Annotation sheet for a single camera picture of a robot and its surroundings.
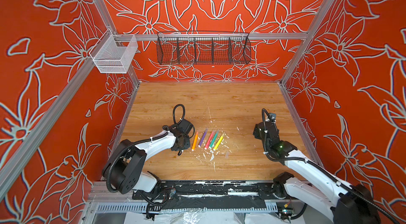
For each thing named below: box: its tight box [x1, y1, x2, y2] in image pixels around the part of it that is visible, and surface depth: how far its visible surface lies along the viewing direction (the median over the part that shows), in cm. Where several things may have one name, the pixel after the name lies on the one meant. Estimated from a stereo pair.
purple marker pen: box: [197, 128, 208, 148], surface depth 92 cm
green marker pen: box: [208, 129, 220, 149], surface depth 92 cm
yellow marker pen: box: [213, 132, 226, 151], surface depth 90 cm
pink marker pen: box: [204, 129, 216, 151], surface depth 90 cm
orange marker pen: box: [191, 131, 199, 152], surface depth 90 cm
